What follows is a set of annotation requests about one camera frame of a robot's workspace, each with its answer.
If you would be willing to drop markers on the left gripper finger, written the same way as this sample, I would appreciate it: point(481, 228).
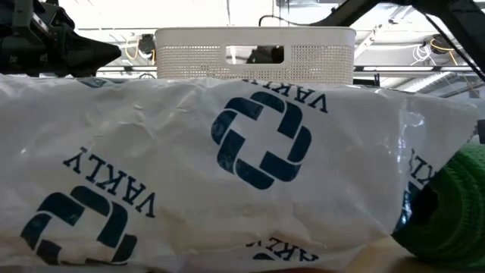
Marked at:
point(94, 55)

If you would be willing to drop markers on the white Vakly printed plastic package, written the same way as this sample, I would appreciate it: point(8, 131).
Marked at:
point(170, 132)

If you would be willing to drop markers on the green rectangular block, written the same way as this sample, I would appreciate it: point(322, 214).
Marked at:
point(458, 212)

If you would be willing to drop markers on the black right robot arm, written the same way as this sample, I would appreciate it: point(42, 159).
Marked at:
point(462, 26)

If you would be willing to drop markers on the white perforated plastic basket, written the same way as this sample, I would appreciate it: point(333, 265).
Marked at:
point(182, 36)

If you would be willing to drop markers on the black aluminium table frame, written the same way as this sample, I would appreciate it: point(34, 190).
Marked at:
point(398, 68)

